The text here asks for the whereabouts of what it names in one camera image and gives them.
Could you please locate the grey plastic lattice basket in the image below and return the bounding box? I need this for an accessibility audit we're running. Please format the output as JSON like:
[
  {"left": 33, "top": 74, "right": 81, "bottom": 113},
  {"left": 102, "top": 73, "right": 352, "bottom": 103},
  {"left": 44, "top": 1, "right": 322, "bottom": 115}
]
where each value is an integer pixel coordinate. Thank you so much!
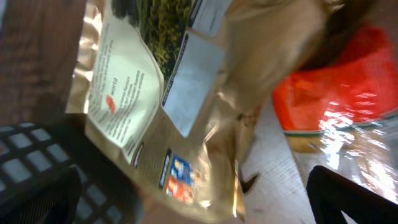
[{"left": 1, "top": 116, "right": 144, "bottom": 223}]

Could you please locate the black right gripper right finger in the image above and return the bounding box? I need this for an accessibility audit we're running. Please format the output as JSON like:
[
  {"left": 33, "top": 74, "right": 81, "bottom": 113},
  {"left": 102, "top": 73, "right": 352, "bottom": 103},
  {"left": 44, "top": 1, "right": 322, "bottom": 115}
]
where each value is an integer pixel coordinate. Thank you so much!
[{"left": 306, "top": 166, "right": 397, "bottom": 224}]

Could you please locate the gold foil snack pouch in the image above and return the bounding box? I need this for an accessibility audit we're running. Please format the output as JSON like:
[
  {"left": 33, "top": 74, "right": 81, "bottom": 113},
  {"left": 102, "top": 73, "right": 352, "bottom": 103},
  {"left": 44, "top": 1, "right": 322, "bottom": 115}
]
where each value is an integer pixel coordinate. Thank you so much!
[{"left": 67, "top": 0, "right": 328, "bottom": 223}]

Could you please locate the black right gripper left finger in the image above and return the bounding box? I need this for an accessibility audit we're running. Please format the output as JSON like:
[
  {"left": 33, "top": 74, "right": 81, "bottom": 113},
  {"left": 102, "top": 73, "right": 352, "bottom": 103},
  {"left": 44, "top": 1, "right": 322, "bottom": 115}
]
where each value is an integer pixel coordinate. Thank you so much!
[{"left": 1, "top": 167, "right": 81, "bottom": 224}]

